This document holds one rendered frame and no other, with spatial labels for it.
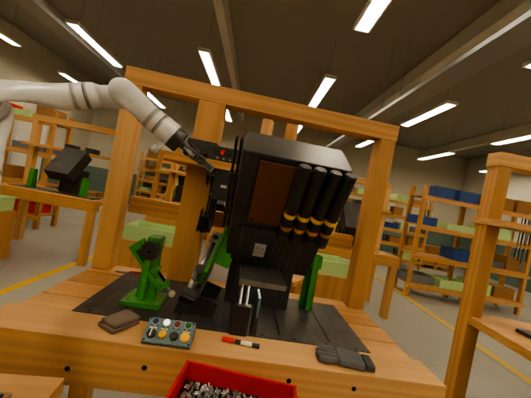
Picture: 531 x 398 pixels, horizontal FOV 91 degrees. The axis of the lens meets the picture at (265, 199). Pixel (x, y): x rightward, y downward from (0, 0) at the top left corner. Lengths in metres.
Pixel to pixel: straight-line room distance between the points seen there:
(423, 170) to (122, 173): 12.58
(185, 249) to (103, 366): 0.65
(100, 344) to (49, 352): 0.15
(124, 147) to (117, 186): 0.21
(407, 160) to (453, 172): 2.11
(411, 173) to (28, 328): 12.73
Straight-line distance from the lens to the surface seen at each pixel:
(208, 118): 1.47
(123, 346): 1.00
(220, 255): 1.08
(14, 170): 6.81
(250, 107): 1.48
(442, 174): 13.74
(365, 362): 1.10
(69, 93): 0.88
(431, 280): 6.34
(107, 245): 1.60
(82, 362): 1.06
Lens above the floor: 1.42
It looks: 1 degrees down
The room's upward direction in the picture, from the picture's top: 11 degrees clockwise
